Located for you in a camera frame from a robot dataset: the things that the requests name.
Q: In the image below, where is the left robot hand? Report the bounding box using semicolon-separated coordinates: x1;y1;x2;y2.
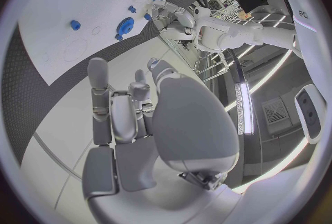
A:
151;0;196;42

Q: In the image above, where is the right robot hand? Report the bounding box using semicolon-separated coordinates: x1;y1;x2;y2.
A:
81;57;243;224

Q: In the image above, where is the white task board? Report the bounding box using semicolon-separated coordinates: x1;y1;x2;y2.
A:
17;0;209;86

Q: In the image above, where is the blue gear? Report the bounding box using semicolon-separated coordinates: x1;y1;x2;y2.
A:
115;17;135;37

